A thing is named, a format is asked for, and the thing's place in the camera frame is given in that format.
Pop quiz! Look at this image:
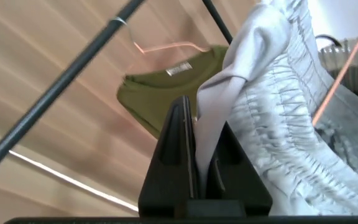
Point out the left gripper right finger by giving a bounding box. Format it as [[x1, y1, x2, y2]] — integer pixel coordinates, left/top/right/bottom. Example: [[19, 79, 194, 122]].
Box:
[[205, 121, 273, 216]]

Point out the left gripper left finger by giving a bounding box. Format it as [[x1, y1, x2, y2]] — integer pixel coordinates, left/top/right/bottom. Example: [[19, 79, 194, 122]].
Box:
[[137, 95, 198, 218]]

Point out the pale grey garment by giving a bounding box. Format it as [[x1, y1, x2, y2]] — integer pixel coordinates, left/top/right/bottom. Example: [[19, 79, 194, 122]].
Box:
[[194, 0, 358, 216]]

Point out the green shirt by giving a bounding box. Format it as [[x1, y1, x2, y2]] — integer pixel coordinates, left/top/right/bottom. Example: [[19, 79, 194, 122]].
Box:
[[116, 45, 229, 139]]

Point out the black clothes rack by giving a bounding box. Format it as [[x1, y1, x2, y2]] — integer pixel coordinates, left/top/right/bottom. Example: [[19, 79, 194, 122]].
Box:
[[0, 0, 234, 184]]

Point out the beige curtain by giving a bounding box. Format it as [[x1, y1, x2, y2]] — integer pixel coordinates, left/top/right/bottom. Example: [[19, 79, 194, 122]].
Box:
[[0, 0, 260, 218]]

